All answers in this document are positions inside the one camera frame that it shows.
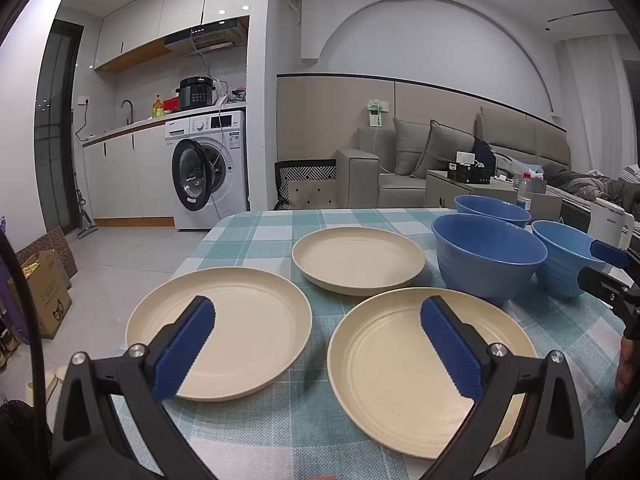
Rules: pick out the range hood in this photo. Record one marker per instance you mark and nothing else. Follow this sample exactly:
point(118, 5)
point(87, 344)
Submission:
point(223, 34)

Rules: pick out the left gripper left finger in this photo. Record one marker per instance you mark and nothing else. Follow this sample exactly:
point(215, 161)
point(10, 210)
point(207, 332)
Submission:
point(88, 440)

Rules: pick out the black pressure cooker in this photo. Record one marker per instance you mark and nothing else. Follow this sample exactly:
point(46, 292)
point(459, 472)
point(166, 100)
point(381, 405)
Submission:
point(195, 92)

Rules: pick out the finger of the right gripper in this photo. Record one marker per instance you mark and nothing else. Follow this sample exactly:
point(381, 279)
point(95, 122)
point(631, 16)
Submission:
point(611, 255)

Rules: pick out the white washing machine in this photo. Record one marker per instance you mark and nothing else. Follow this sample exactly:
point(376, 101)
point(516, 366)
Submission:
point(207, 165)

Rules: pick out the white electric kettle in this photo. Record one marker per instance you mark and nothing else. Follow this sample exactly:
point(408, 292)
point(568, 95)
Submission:
point(610, 224)

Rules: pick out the plastic water bottle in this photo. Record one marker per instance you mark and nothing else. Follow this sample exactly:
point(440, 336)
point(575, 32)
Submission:
point(525, 192)

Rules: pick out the person's right hand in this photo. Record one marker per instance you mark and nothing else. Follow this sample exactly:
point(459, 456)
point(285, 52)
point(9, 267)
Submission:
point(625, 369)

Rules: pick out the grey blanket on bed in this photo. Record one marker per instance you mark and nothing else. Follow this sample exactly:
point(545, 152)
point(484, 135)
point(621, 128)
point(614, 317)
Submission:
point(590, 187)

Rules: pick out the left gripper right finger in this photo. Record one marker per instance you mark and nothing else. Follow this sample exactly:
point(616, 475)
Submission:
point(547, 440)

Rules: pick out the grey cabinet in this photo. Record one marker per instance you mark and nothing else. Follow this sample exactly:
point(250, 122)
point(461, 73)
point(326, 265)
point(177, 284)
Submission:
point(440, 192)

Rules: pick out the beige plate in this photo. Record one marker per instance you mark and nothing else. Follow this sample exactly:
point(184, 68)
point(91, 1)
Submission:
point(358, 261)
point(262, 325)
point(388, 378)

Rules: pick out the cardboard box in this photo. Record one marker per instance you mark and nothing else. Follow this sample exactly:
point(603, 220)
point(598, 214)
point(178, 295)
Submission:
point(47, 283)

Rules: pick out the patterned floor mat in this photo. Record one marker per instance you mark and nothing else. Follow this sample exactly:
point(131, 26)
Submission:
point(305, 184)

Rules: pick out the black organizer box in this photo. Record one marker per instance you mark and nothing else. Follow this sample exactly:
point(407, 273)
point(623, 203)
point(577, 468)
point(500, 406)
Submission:
point(475, 173)

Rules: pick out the grey sofa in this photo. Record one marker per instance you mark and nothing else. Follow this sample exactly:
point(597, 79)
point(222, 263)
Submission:
point(389, 166)

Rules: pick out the large dark blue bowl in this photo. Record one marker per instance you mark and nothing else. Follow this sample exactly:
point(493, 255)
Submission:
point(486, 257)

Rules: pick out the yellow oil bottle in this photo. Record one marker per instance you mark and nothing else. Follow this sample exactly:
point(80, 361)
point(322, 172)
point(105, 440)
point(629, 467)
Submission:
point(158, 107)

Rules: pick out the light blue ribbed bowl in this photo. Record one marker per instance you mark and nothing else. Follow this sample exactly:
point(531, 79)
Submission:
point(568, 253)

